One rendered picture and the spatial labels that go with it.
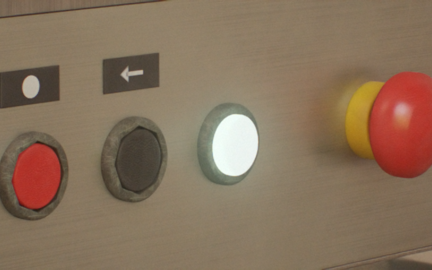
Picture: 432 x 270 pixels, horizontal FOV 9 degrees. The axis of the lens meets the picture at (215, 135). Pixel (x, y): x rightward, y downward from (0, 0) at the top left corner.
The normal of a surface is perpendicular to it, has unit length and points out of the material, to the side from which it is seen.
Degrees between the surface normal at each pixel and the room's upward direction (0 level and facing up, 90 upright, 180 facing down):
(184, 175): 90
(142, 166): 90
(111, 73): 90
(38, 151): 90
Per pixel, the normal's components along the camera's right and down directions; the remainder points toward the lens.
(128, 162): 0.73, 0.10
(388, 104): 0.14, -0.24
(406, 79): 0.39, -0.54
